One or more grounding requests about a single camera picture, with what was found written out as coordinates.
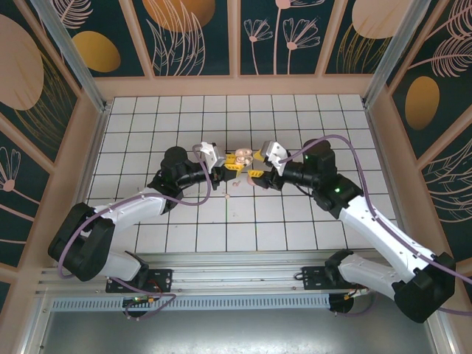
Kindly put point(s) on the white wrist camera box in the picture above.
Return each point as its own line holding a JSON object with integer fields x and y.
{"x": 210, "y": 153}
{"x": 274, "y": 153}

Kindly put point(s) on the wall panel orange circle leaves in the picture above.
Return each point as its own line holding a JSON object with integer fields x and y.
{"x": 184, "y": 37}

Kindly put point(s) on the wall panel pink circle gold lines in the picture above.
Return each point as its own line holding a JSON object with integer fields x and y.
{"x": 361, "y": 37}

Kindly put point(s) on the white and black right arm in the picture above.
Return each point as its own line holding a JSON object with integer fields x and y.
{"x": 376, "y": 228}

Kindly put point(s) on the aluminium side rail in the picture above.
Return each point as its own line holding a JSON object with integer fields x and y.
{"x": 382, "y": 158}
{"x": 95, "y": 158}

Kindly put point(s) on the wall panel pink leaf outlines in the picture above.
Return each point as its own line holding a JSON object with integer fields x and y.
{"x": 450, "y": 199}

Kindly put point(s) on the wall panel single pink flower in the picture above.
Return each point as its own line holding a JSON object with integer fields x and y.
{"x": 18, "y": 191}

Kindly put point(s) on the wall panel pink circle gold grass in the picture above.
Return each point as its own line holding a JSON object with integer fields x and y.
{"x": 22, "y": 73}

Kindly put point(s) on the wall panel pink flowers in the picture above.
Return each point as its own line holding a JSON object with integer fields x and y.
{"x": 280, "y": 37}

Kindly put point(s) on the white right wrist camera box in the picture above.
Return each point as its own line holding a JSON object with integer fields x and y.
{"x": 274, "y": 153}

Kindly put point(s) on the grey metal base plate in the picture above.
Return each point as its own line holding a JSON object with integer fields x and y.
{"x": 236, "y": 332}

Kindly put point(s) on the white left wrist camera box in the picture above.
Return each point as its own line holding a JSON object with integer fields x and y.
{"x": 210, "y": 153}

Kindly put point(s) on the wall panel gold oval pink leaves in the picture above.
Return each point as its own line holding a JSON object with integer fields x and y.
{"x": 435, "y": 92}

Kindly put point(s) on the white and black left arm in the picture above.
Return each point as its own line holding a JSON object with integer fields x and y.
{"x": 129, "y": 206}

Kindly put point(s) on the pink earbud charging case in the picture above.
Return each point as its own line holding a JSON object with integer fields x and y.
{"x": 243, "y": 156}

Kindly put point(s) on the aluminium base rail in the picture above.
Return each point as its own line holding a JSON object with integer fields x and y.
{"x": 236, "y": 273}

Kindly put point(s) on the aluminium corner post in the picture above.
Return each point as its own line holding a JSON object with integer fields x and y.
{"x": 398, "y": 55}
{"x": 73, "y": 59}

